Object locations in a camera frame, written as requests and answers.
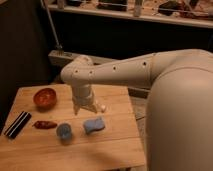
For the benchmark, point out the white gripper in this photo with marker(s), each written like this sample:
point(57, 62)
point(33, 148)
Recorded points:
point(83, 97)

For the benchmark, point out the white plastic bottle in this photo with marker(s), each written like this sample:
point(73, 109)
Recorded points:
point(101, 108)

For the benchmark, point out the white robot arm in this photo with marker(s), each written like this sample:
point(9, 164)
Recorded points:
point(179, 111)

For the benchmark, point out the red bowl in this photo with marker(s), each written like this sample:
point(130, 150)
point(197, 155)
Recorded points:
point(45, 98)

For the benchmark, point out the blue cup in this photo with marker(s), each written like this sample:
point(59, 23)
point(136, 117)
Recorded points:
point(64, 131)

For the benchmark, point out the red chili pepper toy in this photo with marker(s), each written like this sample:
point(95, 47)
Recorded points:
point(44, 124)

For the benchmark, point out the metal pole stand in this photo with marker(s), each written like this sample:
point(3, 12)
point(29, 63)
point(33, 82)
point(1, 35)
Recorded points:
point(58, 46)

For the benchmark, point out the black striped rectangular block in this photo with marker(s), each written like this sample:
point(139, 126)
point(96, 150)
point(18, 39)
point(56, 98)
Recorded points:
point(18, 124)

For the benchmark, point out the wooden shelf with clutter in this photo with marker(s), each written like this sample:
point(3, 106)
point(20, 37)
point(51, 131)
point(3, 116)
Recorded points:
point(194, 13)

